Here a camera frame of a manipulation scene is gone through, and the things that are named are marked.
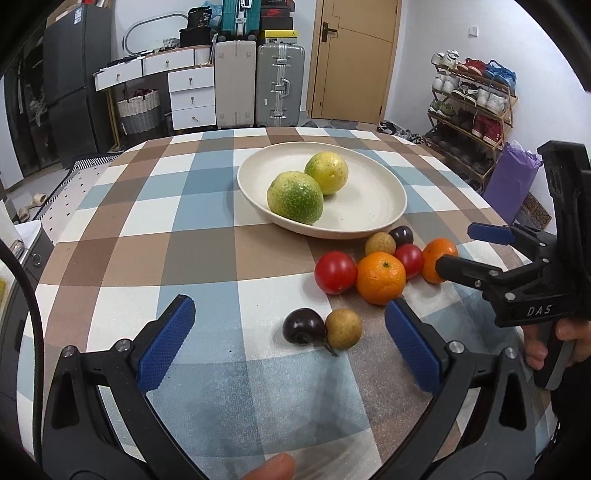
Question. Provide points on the small red tomato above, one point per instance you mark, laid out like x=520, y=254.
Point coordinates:
x=410, y=261

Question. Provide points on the grey hoop tube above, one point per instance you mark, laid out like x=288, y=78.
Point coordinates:
x=131, y=27

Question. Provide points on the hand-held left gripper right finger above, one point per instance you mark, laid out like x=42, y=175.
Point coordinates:
x=411, y=344

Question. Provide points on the grey suitcase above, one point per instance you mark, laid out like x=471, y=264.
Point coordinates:
x=280, y=83

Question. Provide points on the grey floor cloth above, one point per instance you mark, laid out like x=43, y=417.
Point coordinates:
x=344, y=124

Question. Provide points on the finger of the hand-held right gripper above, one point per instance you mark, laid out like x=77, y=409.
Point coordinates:
x=466, y=270
x=491, y=233

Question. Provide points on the yellow black shoe box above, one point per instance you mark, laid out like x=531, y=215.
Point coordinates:
x=277, y=37

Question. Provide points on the person's left hand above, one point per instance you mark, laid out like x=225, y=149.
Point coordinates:
x=272, y=467

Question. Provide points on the black red shoe boxes stack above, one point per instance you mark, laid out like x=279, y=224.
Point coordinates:
x=276, y=14

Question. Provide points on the black refrigerator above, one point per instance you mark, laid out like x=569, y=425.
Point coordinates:
x=74, y=78

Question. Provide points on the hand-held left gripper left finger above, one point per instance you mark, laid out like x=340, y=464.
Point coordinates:
x=168, y=339

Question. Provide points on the wooden shoe rack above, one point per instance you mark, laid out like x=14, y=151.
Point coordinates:
x=505, y=99

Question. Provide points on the large orange mandarin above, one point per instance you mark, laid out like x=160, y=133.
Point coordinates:
x=381, y=278

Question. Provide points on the checked tablecloth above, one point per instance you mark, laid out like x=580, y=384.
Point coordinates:
x=207, y=230

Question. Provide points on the brown longan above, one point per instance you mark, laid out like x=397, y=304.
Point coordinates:
x=344, y=328
x=379, y=243

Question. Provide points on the yellow green passion fruit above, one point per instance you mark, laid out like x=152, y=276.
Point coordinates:
x=328, y=170

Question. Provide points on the black printed bag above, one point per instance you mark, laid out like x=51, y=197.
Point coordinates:
x=201, y=18

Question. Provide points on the dark purple plum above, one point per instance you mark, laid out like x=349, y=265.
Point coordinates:
x=401, y=235
x=302, y=326

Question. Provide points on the large red tomato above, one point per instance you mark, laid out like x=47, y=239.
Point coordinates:
x=335, y=273

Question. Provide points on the black storage box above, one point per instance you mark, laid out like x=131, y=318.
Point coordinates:
x=196, y=37

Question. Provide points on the purple bag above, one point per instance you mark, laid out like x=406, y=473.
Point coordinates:
x=510, y=184

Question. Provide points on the teal suitcase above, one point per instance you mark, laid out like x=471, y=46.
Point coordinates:
x=240, y=18

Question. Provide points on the blue plastic bag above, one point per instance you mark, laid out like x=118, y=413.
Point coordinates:
x=214, y=8

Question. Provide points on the wicker basket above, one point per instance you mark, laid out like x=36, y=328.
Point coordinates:
x=138, y=113

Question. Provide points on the beige sandal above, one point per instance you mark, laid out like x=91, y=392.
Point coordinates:
x=24, y=213
x=37, y=199

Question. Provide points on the grey slipper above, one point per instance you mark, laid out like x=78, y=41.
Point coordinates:
x=308, y=124

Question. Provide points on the person's right hand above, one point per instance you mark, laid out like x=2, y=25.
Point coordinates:
x=535, y=350

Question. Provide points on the beige suitcase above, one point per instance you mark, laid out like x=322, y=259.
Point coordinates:
x=235, y=83

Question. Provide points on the rows of racked shoes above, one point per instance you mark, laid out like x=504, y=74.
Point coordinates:
x=485, y=99

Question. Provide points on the small white basket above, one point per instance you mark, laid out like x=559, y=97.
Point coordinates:
x=170, y=43

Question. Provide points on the white drawer cabinet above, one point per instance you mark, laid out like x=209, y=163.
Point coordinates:
x=191, y=97

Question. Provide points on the cream round plate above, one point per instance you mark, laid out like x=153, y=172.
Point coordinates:
x=369, y=203

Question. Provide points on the small orange mandarin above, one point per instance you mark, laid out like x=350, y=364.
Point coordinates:
x=438, y=254

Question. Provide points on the scattered sneakers group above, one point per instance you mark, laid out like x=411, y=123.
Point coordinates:
x=397, y=131

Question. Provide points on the wooden door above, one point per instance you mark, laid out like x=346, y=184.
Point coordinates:
x=355, y=64

